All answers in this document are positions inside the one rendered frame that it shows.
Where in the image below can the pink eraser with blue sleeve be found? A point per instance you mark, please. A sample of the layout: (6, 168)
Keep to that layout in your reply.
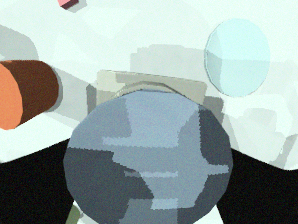
(66, 3)

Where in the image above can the pale green cylinder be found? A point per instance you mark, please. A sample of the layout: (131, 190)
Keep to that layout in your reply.
(73, 215)

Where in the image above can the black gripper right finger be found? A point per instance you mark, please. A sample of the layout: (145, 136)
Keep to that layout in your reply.
(258, 193)

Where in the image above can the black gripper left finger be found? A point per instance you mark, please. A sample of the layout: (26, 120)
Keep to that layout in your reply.
(33, 188)

